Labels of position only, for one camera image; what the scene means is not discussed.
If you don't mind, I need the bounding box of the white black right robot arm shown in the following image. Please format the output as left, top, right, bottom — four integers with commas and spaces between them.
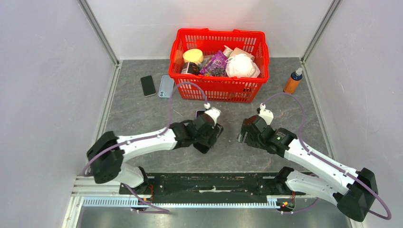
238, 115, 377, 222

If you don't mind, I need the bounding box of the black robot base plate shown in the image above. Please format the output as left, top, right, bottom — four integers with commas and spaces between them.
118, 172, 307, 204

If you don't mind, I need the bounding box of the brown paper package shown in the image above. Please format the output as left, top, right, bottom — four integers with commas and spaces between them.
230, 47, 255, 61

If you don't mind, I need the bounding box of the white slotted cable duct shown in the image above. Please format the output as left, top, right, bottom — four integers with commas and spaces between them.
82, 197, 279, 209

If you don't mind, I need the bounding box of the light blue phone case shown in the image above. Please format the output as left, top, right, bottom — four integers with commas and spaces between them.
158, 75, 175, 98

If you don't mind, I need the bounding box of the black jar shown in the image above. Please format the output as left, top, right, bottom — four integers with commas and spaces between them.
181, 62, 200, 76

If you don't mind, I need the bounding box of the yellow lidded round tub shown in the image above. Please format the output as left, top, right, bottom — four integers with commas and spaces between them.
182, 48, 204, 64

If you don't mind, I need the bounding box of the purple snack bag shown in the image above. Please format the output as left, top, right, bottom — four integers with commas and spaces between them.
200, 50, 228, 77

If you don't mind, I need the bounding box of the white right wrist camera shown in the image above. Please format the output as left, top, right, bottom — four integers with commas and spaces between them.
257, 103, 274, 125

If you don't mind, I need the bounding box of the small black smartphone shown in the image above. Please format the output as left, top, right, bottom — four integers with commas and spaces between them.
140, 75, 156, 97

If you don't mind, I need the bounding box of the lilac phone case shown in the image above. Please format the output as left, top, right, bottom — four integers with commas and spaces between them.
195, 110, 205, 119

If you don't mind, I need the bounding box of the orange spray bottle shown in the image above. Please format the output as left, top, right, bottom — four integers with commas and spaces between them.
283, 67, 303, 94

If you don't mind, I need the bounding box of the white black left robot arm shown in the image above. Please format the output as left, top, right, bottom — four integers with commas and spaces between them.
86, 108, 223, 194

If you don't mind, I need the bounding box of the white plastic bag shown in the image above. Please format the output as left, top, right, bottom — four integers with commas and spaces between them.
225, 54, 260, 78

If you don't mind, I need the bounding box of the red plastic shopping basket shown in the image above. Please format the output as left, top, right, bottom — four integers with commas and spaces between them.
168, 28, 269, 103

